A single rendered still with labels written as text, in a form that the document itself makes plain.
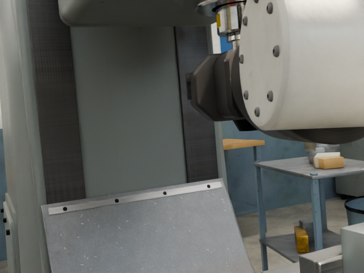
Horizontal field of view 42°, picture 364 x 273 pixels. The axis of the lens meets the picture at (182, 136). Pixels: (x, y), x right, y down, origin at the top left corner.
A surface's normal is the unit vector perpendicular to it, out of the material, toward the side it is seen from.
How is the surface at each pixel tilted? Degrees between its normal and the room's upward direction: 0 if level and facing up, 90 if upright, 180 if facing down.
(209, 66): 90
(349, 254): 90
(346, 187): 90
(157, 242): 63
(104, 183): 90
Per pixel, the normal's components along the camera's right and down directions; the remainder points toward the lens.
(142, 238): 0.31, -0.43
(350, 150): -0.92, 0.10
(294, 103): 0.13, 0.69
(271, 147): 0.39, 0.01
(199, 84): 0.14, 0.04
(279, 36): -0.99, 0.04
